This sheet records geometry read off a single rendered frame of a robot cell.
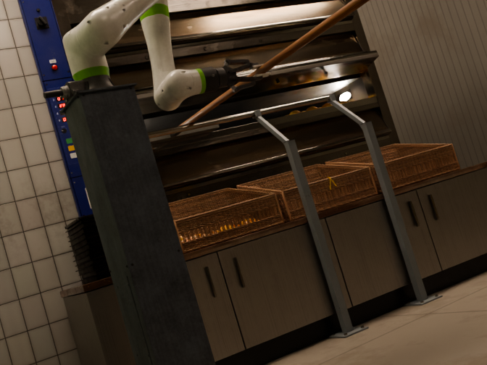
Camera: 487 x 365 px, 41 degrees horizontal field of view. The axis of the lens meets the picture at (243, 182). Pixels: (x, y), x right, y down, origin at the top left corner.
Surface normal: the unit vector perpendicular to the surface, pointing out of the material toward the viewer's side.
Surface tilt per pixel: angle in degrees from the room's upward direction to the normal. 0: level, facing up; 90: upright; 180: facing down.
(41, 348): 90
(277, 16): 70
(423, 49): 90
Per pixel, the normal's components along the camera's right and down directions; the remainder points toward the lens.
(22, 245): 0.43, -0.20
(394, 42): -0.83, 0.21
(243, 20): 0.30, -0.51
